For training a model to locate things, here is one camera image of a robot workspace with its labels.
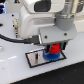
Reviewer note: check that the grey metal gripper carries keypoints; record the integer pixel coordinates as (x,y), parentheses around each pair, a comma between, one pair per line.
(56,34)

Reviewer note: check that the red gear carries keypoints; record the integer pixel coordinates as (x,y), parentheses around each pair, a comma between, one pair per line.
(55,48)

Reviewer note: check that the large blue gear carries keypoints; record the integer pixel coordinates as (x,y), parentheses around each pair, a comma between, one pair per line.
(51,57)

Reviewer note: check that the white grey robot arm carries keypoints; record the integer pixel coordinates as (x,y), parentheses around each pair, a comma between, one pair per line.
(49,22)

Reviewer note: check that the beige connector block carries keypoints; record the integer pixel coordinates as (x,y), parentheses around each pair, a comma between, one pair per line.
(15,22)

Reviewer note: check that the black framed peg base plate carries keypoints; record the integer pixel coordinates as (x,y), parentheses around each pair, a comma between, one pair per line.
(41,60)

